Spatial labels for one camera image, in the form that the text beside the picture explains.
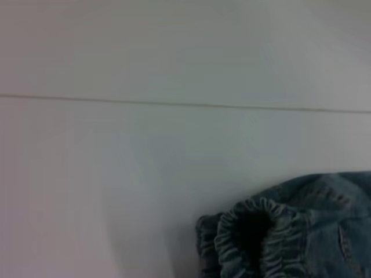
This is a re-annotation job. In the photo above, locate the blue denim shorts basketball embroidery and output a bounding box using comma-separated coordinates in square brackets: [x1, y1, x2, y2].
[195, 171, 371, 278]

